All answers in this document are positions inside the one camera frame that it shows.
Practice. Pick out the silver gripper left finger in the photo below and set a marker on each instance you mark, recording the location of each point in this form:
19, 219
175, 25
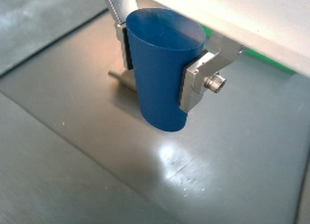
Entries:
120, 8

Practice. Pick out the blue oval cylinder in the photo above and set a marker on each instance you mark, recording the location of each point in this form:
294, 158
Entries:
166, 41

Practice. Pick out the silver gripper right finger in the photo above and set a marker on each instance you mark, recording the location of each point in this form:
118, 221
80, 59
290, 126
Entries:
202, 73

